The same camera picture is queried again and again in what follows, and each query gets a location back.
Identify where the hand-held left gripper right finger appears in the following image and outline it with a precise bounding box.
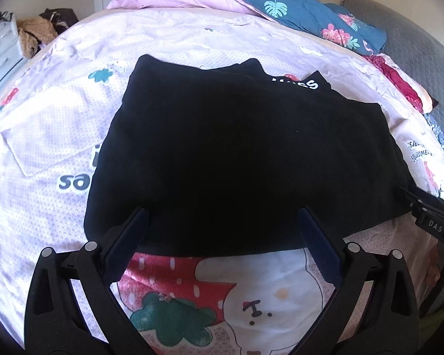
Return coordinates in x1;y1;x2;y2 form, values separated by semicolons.
294;207;423;355

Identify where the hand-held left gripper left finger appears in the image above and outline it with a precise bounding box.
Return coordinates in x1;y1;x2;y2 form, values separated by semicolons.
24;208;151;355

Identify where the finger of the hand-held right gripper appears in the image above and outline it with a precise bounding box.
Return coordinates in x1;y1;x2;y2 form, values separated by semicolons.
394;187;444;217

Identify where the black t-shirt with orange print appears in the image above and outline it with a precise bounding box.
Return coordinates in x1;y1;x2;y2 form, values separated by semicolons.
84;55;417;257

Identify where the person's right hand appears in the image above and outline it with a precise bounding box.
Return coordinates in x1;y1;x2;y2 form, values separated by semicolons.
427;246;444;285

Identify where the grey patterned cloth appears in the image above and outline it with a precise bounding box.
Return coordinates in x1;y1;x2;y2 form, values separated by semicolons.
425;113;444;163

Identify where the red patterned cloth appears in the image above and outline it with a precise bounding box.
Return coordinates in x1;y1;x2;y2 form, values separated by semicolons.
364;54;439;115

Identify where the lilac printed bedsheet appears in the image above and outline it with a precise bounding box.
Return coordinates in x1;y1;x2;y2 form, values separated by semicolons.
0;7;444;355

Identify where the grey padded headboard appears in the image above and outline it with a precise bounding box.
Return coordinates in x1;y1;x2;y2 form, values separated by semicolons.
342;0;444;171

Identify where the blue floral quilt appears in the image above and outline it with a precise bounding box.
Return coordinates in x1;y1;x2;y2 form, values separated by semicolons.
200;0;387;54

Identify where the white drawer cabinet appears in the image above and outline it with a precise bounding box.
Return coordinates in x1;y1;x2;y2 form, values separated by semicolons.
0;15;25;109

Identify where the brown fluffy cloth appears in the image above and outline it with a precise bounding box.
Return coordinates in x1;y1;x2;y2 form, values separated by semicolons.
17;18;60;59

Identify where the black duffel bag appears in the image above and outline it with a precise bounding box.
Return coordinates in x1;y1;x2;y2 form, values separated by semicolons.
40;7;79;36

